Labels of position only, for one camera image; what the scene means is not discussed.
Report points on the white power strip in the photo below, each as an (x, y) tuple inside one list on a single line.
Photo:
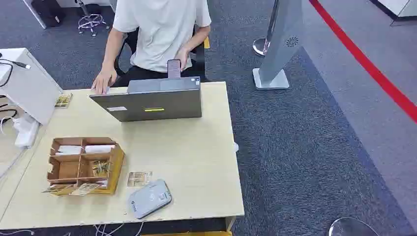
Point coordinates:
[(26, 131)]

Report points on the grey card reader device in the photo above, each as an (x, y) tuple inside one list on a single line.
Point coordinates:
[(149, 198)]

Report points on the grey laptop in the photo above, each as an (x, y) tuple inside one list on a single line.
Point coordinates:
[(153, 101)]

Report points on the red barrier belt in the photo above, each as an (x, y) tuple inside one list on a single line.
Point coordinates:
[(365, 62)]

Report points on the chrome swivel stool base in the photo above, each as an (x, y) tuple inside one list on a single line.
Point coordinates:
[(91, 21)]

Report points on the wooden compartment box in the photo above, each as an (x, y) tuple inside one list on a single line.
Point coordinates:
[(83, 167)]

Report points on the silver kiosk stand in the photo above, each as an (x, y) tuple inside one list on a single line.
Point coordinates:
[(280, 45)]

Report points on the black office chair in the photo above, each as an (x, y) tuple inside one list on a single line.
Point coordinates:
[(198, 53)]

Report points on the gold printed card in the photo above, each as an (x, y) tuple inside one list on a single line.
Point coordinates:
[(84, 189), (139, 178), (58, 188)]

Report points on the person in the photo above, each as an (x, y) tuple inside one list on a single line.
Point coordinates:
[(163, 32)]

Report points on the black bag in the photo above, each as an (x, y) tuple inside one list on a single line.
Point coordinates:
[(48, 11)]

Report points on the white card stack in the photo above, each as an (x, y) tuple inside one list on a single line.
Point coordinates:
[(69, 150), (99, 148)]

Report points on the person's right hand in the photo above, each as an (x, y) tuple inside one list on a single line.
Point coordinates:
[(103, 80)]

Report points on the gold card stack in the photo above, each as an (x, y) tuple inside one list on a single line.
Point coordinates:
[(100, 168)]

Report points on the dark smartphone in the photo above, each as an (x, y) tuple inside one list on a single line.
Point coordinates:
[(174, 68)]

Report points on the person's left hand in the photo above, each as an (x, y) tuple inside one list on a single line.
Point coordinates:
[(183, 57)]

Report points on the person's hand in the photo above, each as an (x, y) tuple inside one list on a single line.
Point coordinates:
[(183, 57), (103, 80)]

